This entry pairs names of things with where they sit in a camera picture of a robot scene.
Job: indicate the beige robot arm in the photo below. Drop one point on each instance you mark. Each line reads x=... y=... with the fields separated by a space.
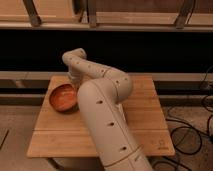
x=97 y=100

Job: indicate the orange ceramic bowl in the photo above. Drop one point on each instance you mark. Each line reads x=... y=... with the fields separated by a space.
x=63 y=98

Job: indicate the wooden table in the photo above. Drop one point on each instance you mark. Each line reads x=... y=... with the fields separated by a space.
x=65 y=135

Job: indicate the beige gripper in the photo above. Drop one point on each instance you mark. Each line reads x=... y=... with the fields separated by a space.
x=75 y=79

